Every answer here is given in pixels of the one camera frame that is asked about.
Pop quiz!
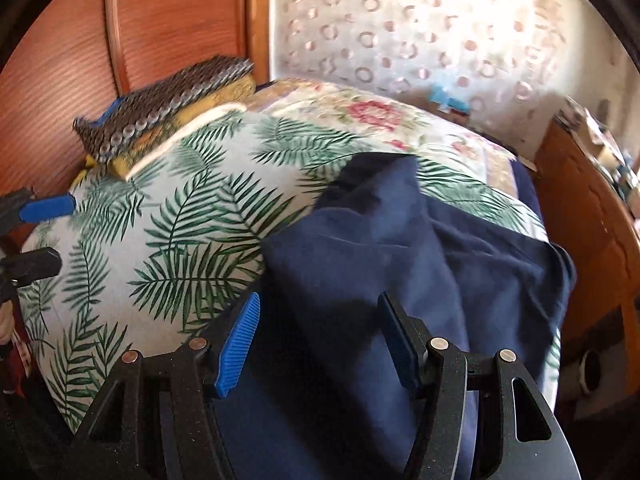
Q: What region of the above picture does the navy blue printed t-shirt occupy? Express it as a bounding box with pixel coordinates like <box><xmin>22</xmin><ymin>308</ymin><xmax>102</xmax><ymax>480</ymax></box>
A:
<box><xmin>215</xmin><ymin>153</ymin><xmax>576</xmax><ymax>479</ymax></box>

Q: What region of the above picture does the yellow patterned pillow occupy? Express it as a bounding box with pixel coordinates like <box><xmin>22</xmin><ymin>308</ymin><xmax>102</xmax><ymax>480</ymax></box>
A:
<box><xmin>90</xmin><ymin>75</ymin><xmax>256</xmax><ymax>181</ymax></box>

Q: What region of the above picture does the floral and palm-leaf bedspread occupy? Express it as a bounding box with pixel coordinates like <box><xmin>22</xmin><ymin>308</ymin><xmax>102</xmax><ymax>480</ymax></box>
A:
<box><xmin>20</xmin><ymin>79</ymin><xmax>547</xmax><ymax>430</ymax></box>

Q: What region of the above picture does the grey waste bin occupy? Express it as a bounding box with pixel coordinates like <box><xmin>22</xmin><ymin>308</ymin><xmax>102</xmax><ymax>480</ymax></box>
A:
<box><xmin>560</xmin><ymin>350</ymin><xmax>602</xmax><ymax>399</ymax></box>

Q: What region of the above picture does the wooden headboard wardrobe panel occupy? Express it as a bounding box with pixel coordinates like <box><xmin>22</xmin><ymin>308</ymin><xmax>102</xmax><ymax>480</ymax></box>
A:
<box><xmin>1</xmin><ymin>0</ymin><xmax>270</xmax><ymax>195</ymax></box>

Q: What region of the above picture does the long wooden cabinet desk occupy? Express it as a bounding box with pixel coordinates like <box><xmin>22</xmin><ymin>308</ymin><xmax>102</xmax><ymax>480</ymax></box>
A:
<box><xmin>534</xmin><ymin>118</ymin><xmax>639</xmax><ymax>396</ymax></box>

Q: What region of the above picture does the blue tissue box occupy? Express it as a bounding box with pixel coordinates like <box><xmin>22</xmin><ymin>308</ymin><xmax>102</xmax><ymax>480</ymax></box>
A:
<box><xmin>430</xmin><ymin>84</ymin><xmax>471</xmax><ymax>115</ymax></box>

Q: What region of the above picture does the circle-patterned sheer curtain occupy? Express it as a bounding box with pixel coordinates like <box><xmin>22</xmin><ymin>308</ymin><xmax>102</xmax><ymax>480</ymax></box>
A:
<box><xmin>270</xmin><ymin>0</ymin><xmax>606</xmax><ymax>154</ymax></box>

